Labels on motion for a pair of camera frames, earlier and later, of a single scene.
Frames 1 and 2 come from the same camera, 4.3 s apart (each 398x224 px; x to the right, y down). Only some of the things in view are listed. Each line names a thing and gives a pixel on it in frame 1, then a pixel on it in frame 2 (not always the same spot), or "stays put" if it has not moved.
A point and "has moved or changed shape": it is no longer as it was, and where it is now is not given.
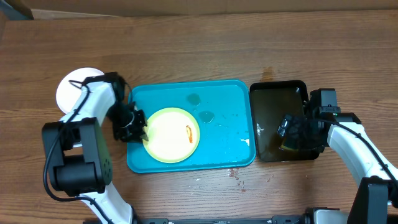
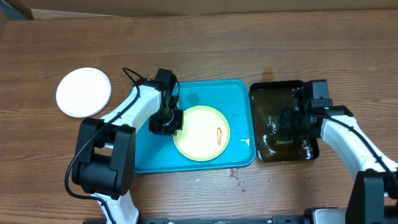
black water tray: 271,101 stays put
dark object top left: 18,7 stays put
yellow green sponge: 284,147 has moved or changed shape
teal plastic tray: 225,111 stays put
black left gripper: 129,137 → 178,125
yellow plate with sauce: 173,135 → 205,134
